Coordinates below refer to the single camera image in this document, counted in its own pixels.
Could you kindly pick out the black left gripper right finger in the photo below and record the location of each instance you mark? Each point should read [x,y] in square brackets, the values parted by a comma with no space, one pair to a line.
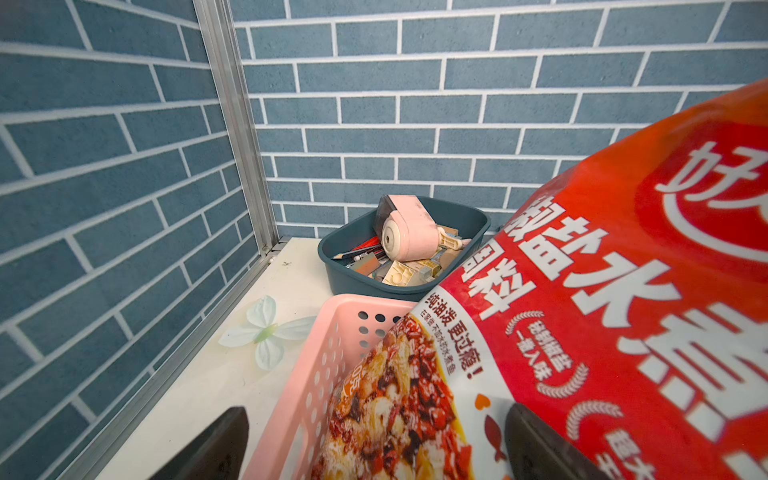
[536,451]

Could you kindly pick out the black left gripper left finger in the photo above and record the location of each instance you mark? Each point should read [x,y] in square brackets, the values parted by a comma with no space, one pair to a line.
[216,453]

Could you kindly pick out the pink perforated plastic basket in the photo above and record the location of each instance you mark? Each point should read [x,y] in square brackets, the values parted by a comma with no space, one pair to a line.
[347,327]

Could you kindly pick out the red fish seasoning packet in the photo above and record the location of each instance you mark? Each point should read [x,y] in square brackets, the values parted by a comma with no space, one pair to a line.
[624,304]

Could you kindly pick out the dark teal plastic bin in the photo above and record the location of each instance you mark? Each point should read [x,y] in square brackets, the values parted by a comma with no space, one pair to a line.
[471,223]

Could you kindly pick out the aluminium corner frame post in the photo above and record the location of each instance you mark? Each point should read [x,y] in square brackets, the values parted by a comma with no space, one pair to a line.
[219,37]

